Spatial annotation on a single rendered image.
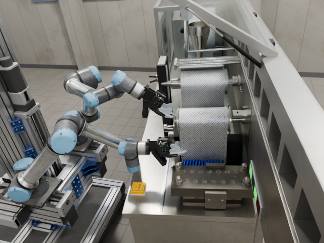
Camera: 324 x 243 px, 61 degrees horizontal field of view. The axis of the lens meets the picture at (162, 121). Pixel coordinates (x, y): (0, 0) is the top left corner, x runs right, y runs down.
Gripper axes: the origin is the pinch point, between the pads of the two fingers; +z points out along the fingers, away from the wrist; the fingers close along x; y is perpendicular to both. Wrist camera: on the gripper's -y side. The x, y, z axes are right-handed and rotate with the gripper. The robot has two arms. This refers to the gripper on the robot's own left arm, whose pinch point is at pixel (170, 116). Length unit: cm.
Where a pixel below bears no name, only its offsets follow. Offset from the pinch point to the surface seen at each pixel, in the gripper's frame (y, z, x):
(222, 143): 7.3, 27.6, -7.2
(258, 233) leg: -46, 110, 6
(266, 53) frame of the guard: 56, 4, -21
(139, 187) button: -38.4, 7.7, -17.3
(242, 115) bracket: 24.2, 25.5, -3.5
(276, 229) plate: 28, 24, -68
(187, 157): -11.7, 19.8, -7.2
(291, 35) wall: 46, 152, 301
